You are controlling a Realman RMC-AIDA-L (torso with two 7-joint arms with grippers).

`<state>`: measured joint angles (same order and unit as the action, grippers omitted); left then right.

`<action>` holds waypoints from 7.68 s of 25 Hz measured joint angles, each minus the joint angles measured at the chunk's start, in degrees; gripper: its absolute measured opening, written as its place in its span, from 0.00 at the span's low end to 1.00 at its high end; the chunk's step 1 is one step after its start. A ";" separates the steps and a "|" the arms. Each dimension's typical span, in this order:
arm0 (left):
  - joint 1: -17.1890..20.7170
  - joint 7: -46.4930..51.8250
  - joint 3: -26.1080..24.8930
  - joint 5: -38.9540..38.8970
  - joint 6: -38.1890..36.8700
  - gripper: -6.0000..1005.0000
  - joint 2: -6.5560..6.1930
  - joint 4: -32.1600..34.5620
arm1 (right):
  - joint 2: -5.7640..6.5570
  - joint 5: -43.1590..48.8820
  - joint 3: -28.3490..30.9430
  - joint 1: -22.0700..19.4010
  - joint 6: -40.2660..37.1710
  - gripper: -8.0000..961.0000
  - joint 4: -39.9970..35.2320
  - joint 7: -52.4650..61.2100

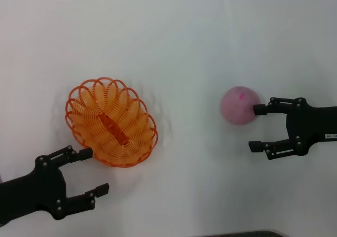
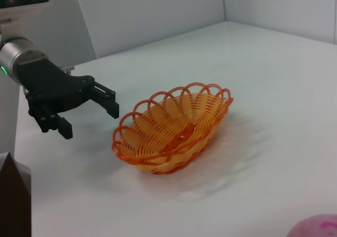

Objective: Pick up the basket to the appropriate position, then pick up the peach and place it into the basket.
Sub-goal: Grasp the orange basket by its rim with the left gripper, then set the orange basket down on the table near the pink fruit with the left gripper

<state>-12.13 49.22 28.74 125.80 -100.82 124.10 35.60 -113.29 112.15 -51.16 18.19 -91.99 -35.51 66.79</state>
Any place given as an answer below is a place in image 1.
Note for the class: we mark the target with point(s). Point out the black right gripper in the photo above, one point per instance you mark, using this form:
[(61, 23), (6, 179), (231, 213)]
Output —
[(310, 123)]

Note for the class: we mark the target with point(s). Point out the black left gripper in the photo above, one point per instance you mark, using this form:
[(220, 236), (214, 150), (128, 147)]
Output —
[(39, 187)]

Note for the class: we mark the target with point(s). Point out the orange plastic wicker basket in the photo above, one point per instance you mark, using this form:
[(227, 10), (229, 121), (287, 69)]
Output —
[(113, 121)]

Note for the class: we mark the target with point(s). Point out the pink peach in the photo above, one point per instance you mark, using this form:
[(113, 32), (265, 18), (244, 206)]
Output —
[(237, 108)]

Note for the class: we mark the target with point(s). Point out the dark robot torso edge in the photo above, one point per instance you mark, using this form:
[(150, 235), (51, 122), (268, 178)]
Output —
[(250, 233)]

